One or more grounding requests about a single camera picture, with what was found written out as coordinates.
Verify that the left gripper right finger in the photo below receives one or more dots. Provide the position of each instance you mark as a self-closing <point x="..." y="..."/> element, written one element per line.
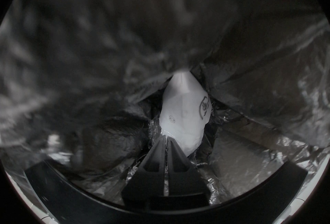
<point x="183" y="179"/>

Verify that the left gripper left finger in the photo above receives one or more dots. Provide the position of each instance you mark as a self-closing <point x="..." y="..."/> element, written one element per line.
<point x="152" y="179"/>

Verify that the white paper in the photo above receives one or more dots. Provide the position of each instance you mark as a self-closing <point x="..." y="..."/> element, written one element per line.
<point x="180" y="114"/>

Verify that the black plastic bag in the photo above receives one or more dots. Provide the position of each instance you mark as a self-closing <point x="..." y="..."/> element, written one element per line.
<point x="77" y="63"/>

